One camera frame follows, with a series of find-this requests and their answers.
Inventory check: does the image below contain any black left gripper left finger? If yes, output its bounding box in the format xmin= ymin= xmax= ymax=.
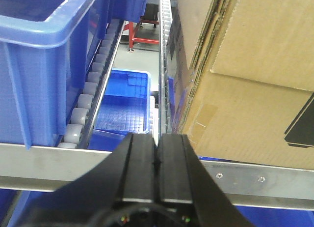
xmin=19 ymin=134 xmax=155 ymax=227

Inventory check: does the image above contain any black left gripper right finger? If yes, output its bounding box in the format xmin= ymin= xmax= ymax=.
xmin=158 ymin=134 xmax=252 ymax=227

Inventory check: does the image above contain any brown cardboard box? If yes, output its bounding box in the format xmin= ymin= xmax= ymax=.
xmin=168 ymin=0 xmax=314 ymax=170

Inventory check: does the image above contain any blue bin on lower shelf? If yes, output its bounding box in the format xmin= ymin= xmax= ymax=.
xmin=88 ymin=69 xmax=151 ymax=152

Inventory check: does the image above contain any grey roller conveyor track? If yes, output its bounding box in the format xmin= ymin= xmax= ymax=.
xmin=57 ymin=19 xmax=125 ymax=149

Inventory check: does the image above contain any large blue plastic bin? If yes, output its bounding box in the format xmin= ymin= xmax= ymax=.
xmin=0 ymin=0 xmax=147 ymax=147

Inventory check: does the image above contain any white roller track right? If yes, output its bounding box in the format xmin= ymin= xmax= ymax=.
xmin=158 ymin=0 xmax=172 ymax=137

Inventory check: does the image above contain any aluminium shelf front rail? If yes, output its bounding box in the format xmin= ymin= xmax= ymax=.
xmin=0 ymin=143 xmax=314 ymax=210

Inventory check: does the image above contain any red metal frame stand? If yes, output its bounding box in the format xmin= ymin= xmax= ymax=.
xmin=123 ymin=19 xmax=159 ymax=53

